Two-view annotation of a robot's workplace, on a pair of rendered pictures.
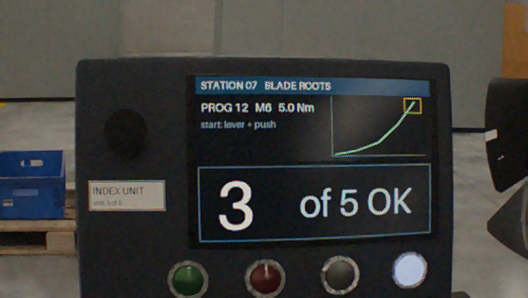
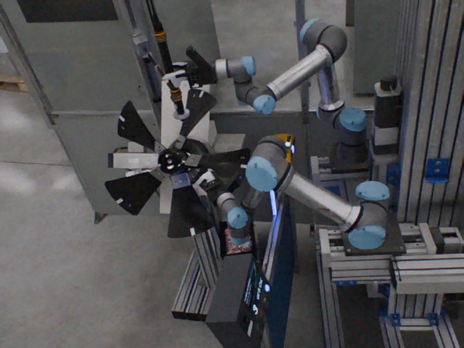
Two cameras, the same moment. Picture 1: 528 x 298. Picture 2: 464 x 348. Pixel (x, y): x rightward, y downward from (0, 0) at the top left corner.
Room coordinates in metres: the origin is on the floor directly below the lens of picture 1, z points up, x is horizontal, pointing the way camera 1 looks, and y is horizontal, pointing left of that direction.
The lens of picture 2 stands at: (0.03, 0.76, 2.44)
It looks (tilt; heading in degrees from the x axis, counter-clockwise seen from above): 39 degrees down; 300
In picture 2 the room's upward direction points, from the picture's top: 11 degrees counter-clockwise
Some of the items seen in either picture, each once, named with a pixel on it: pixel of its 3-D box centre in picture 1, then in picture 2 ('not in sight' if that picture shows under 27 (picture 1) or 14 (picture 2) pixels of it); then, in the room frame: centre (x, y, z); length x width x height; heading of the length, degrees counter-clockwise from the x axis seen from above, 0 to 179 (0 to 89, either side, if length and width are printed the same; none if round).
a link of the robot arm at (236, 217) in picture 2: not in sight; (234, 214); (0.69, -0.36, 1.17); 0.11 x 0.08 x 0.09; 136
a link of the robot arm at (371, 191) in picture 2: not in sight; (371, 201); (0.20, -0.52, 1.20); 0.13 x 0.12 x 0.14; 94
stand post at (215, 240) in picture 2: not in sight; (208, 204); (1.20, -0.94, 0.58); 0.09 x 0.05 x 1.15; 10
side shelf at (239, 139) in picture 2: not in sight; (213, 147); (1.21, -1.15, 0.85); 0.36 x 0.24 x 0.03; 10
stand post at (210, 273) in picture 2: not in sight; (202, 246); (1.16, -0.71, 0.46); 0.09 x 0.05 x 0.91; 10
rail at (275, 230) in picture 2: not in sight; (275, 235); (0.64, -0.59, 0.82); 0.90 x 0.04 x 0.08; 100
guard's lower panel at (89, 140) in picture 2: not in sight; (245, 172); (1.12, -1.34, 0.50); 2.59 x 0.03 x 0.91; 10
